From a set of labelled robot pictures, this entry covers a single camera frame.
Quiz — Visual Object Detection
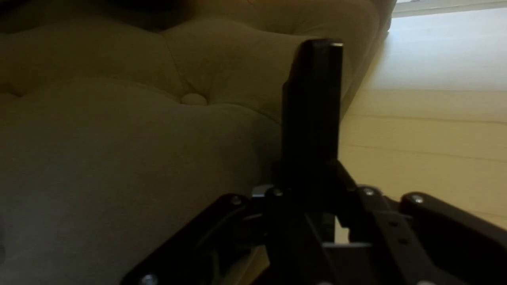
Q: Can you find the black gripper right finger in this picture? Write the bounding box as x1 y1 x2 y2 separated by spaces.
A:
320 40 355 193

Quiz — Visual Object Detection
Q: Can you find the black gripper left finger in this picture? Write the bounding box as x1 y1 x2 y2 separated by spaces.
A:
279 40 318 188

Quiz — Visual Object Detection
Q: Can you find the grey tufted sofa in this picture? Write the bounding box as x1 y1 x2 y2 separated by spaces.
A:
0 0 396 285

